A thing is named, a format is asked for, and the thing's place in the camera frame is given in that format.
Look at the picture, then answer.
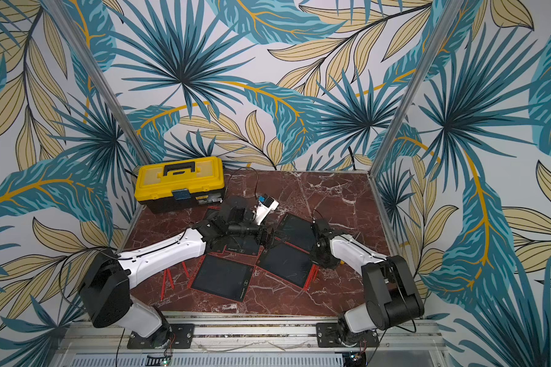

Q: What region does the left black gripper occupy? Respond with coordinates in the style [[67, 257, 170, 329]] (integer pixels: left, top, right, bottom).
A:
[[229, 214, 292, 249]]

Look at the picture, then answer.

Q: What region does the red stylus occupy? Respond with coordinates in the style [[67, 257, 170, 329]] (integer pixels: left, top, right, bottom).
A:
[[308, 265, 318, 287], [165, 269, 174, 289], [303, 267, 312, 291], [160, 269, 168, 301]]

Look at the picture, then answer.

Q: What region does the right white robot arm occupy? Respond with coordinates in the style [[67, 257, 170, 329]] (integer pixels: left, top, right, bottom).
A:
[[310, 219, 425, 336]]

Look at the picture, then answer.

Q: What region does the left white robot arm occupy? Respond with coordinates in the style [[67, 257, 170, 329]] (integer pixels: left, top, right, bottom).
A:
[[78, 196, 279, 336]]

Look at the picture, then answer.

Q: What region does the back left writing tablet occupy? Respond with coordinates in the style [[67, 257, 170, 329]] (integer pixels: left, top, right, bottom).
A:
[[204, 206, 260, 256]]

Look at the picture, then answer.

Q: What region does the writing tablet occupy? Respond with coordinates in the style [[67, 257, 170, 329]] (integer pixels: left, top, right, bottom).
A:
[[204, 206, 260, 256], [275, 213, 316, 253], [257, 240, 313, 288], [190, 255, 254, 302]]

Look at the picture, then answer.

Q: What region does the back right writing tablet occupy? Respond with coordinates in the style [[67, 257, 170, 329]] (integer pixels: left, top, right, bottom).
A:
[[275, 213, 316, 253]]

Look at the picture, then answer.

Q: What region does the middle right writing tablet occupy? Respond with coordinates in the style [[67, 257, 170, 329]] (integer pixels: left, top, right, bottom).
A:
[[257, 240, 313, 288]]

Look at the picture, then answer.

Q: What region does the front left writing tablet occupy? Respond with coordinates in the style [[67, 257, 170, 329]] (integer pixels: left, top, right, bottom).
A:
[[190, 255, 254, 302]]

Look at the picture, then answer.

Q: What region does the yellow black toolbox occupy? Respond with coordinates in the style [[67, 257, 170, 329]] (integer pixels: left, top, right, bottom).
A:
[[135, 157, 226, 214]]

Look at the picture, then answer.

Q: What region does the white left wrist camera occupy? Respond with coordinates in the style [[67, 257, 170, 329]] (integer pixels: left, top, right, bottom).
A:
[[254, 195, 279, 225]]

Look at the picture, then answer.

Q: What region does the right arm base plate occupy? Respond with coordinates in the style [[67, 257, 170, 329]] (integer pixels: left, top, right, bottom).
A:
[[315, 321, 380, 348]]

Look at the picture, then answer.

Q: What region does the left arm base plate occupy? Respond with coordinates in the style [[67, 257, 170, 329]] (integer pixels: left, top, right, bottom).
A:
[[127, 324, 194, 350]]

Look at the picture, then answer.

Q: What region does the aluminium front rail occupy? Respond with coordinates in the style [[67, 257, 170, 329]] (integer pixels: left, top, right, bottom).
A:
[[50, 312, 453, 366]]

